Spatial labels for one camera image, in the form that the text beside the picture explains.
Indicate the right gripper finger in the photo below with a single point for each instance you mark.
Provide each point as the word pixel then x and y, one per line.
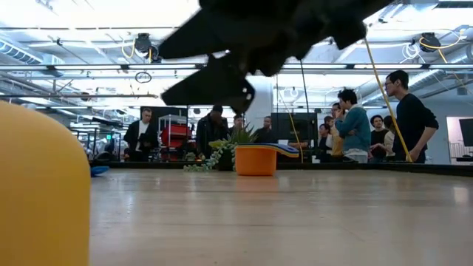
pixel 199 37
pixel 218 88

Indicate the orange measuring cup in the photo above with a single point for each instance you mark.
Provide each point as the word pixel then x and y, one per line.
pixel 255 162

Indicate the small blue measuring cup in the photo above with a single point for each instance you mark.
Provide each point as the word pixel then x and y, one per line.
pixel 99 170

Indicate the yellow measuring cup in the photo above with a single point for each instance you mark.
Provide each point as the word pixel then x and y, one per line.
pixel 40 184

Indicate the person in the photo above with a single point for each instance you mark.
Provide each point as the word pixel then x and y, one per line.
pixel 266 134
pixel 410 122
pixel 377 138
pixel 354 125
pixel 337 142
pixel 324 130
pixel 238 122
pixel 388 142
pixel 133 140
pixel 210 133

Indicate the white pillar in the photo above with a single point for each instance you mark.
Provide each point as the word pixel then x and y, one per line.
pixel 264 107

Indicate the potted succulent plant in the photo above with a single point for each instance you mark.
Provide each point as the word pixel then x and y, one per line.
pixel 221 146

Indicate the black flat screen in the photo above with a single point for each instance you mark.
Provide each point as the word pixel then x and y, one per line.
pixel 166 116

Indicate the red tool cart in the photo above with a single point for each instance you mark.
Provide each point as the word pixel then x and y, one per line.
pixel 175 134

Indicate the long horizontal light bar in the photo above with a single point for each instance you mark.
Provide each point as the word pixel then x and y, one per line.
pixel 92 67

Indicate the dark wall monitor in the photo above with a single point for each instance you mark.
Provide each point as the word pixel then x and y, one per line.
pixel 467 132

